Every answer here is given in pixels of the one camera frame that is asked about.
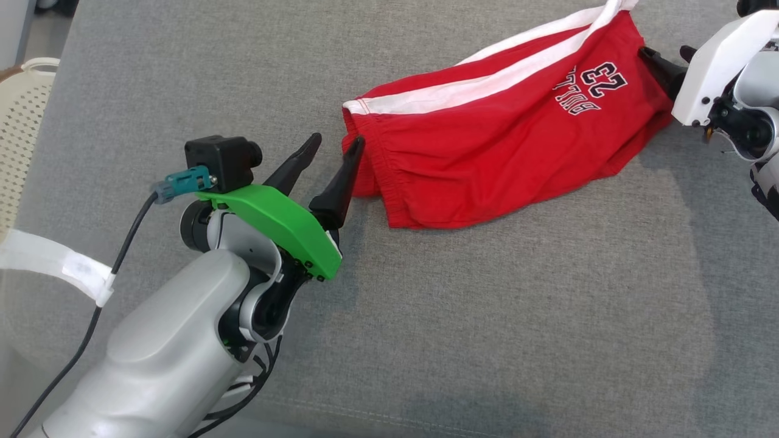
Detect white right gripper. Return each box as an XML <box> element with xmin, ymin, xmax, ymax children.
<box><xmin>638</xmin><ymin>9</ymin><xmax>779</xmax><ymax>127</ymax></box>

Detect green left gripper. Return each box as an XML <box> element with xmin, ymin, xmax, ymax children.
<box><xmin>195</xmin><ymin>133</ymin><xmax>366</xmax><ymax>282</ymax></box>

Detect red Bulls print shorts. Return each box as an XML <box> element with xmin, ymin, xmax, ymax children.
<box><xmin>341</xmin><ymin>0</ymin><xmax>676</xmax><ymax>230</ymax></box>

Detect grey fabric sofa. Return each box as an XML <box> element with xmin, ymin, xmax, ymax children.
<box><xmin>0</xmin><ymin>0</ymin><xmax>779</xmax><ymax>438</ymax></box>

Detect white tape label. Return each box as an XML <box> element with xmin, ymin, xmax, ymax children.
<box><xmin>0</xmin><ymin>228</ymin><xmax>115</xmax><ymax>308</ymax></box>

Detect cream plastic laundry basket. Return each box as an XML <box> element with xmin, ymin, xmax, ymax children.
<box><xmin>0</xmin><ymin>58</ymin><xmax>60</xmax><ymax>229</ymax></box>

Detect white cabinet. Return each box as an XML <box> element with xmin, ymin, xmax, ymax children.
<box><xmin>0</xmin><ymin>0</ymin><xmax>37</xmax><ymax>71</ymax></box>

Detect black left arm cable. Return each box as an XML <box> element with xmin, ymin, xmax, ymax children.
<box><xmin>189</xmin><ymin>335</ymin><xmax>284</xmax><ymax>438</ymax></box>

